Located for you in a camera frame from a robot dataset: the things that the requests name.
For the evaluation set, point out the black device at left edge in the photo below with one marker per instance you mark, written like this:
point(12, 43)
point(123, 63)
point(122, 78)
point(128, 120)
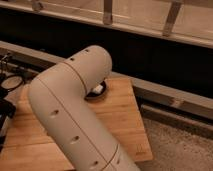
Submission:
point(7, 109)

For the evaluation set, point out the round black white dish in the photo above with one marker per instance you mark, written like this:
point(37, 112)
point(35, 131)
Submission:
point(12, 82)

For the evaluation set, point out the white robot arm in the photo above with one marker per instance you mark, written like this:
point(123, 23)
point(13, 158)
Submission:
point(57, 98)

